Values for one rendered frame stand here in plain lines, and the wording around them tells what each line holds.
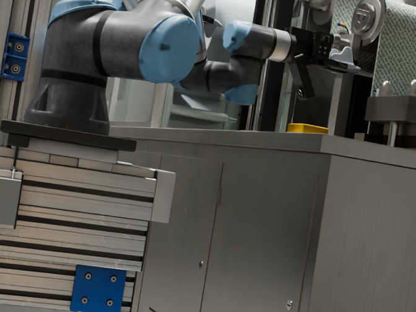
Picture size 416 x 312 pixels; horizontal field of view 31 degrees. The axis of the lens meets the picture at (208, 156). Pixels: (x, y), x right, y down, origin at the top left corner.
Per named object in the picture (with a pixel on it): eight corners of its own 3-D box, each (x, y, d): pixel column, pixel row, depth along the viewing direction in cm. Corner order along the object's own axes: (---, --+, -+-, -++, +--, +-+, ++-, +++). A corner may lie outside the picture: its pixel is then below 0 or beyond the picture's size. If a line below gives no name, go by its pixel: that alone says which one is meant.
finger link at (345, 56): (368, 49, 184) (334, 42, 182) (364, 73, 184) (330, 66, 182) (362, 51, 187) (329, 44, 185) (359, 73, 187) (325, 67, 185)
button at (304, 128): (286, 133, 174) (288, 123, 174) (311, 138, 177) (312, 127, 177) (301, 134, 168) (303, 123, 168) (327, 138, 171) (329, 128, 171)
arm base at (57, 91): (23, 122, 123) (33, 64, 123) (22, 124, 137) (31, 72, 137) (113, 137, 126) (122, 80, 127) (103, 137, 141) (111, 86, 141)
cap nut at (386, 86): (374, 97, 185) (376, 79, 185) (385, 99, 187) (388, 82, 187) (383, 96, 182) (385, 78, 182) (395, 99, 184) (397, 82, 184)
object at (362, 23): (352, 10, 200) (369, -3, 194) (358, 11, 201) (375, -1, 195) (353, 34, 198) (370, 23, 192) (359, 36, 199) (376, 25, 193)
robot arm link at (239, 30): (218, 54, 178) (223, 19, 178) (258, 63, 182) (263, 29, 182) (232, 51, 170) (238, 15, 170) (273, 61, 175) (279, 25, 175)
